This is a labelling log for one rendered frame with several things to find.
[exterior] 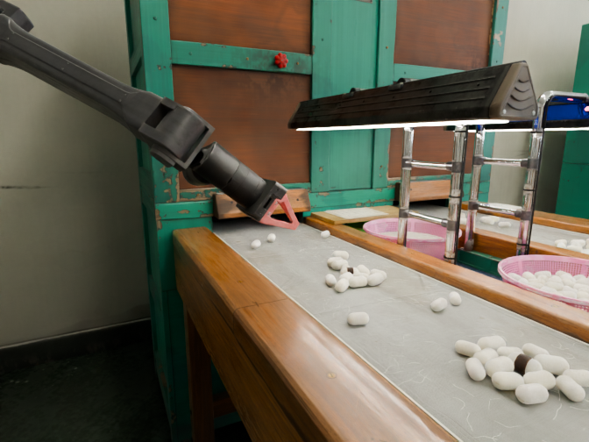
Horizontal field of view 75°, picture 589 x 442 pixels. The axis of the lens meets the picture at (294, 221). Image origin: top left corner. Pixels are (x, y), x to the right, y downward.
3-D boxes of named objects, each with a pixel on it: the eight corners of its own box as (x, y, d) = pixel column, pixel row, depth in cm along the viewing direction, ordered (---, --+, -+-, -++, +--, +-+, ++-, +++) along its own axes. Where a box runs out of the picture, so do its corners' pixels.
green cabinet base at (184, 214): (174, 462, 124) (154, 203, 106) (154, 371, 172) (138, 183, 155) (471, 359, 182) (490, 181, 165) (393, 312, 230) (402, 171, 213)
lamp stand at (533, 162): (523, 285, 92) (549, 88, 82) (456, 261, 109) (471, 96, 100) (571, 273, 100) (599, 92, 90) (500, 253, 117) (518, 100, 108)
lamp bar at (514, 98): (499, 118, 48) (505, 56, 46) (287, 129, 102) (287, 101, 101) (539, 120, 51) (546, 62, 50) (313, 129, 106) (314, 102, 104)
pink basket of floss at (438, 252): (459, 281, 94) (463, 244, 92) (352, 267, 104) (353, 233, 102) (457, 252, 119) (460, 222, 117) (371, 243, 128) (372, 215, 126)
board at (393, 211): (334, 224, 115) (334, 220, 115) (310, 216, 128) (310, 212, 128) (418, 215, 129) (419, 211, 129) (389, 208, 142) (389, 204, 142)
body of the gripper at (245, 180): (263, 182, 70) (231, 157, 67) (285, 188, 61) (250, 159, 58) (243, 211, 70) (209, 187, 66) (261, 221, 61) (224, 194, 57)
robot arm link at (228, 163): (194, 164, 56) (215, 133, 58) (181, 168, 62) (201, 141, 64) (230, 191, 59) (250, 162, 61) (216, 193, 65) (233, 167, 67)
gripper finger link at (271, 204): (296, 207, 74) (259, 178, 70) (313, 213, 67) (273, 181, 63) (275, 237, 73) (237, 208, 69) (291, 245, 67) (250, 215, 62)
